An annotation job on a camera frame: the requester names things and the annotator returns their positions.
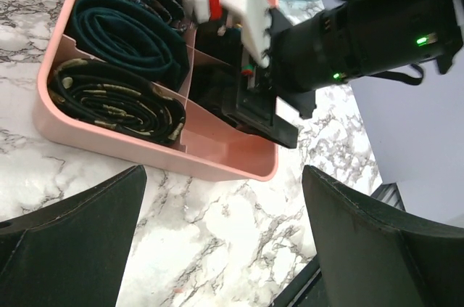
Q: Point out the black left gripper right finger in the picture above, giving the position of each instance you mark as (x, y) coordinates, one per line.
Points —
(372, 254)

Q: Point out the black gold rolled tie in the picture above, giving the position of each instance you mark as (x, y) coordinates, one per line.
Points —
(113, 98)

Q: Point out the pink divided organizer tray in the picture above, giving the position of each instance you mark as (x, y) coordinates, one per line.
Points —
(207, 149)

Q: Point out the teal rolled tie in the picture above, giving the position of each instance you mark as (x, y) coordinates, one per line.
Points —
(124, 34)

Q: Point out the dark floral patterned necktie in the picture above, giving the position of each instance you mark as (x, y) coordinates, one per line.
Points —
(215, 66)

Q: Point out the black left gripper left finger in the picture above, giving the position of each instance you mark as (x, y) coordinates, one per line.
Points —
(73, 252)

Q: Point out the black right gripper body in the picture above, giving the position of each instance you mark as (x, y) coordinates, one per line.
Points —
(388, 39)

